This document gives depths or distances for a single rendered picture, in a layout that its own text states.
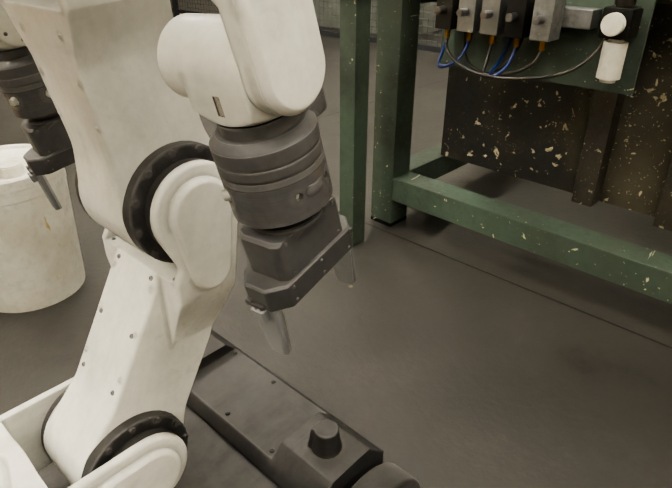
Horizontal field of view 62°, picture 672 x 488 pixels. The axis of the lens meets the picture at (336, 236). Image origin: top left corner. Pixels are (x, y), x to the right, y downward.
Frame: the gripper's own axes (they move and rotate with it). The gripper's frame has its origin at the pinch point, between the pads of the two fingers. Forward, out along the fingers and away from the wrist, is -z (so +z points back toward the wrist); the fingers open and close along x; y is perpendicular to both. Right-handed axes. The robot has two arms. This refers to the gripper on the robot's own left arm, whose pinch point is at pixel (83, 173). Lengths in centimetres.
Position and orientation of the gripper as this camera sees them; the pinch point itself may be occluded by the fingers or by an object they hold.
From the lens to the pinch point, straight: 90.2
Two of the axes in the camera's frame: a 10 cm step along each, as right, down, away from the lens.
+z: -1.6, -7.8, -6.0
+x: 7.4, -5.0, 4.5
